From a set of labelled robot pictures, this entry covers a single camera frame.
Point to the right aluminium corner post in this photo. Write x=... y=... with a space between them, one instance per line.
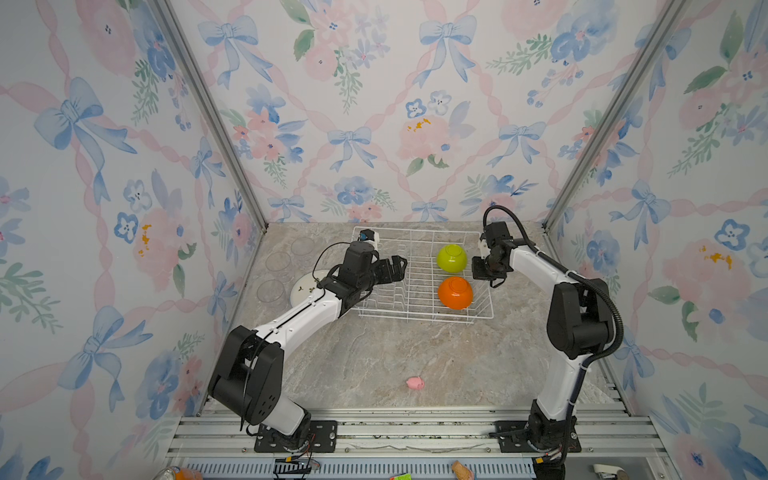
x=641 y=66

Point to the watermelon pattern plate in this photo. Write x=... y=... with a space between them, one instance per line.
x=306 y=288

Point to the aluminium corner post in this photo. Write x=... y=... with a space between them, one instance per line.
x=180 y=47
x=641 y=66

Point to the clear glass cup back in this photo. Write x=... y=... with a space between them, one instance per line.
x=278 y=262

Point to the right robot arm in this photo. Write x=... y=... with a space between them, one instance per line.
x=580 y=327

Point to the lime green bowl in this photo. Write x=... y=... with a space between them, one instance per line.
x=452 y=258

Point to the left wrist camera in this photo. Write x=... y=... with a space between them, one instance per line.
x=369 y=236

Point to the left aluminium corner post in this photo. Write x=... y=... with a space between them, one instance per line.
x=180 y=47

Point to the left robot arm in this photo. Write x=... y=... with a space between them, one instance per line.
x=248 y=375

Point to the orange bowl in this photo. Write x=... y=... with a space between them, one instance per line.
x=455 y=293

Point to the clear glass cup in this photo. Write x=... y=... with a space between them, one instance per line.
x=278 y=262
x=270 y=291
x=302 y=246

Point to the clear glass cup front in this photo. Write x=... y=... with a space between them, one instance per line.
x=302 y=246

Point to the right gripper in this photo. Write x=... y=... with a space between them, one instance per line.
x=477 y=273

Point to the small pink object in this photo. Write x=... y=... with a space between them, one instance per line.
x=415 y=383

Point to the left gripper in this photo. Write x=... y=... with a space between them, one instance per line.
x=398 y=272

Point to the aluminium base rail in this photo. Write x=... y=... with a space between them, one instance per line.
x=424 y=443

